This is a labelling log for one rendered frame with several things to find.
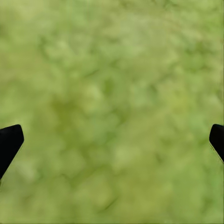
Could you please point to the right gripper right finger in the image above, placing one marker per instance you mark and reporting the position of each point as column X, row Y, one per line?
column 217, row 139

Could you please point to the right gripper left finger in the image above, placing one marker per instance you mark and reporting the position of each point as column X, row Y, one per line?
column 11, row 139

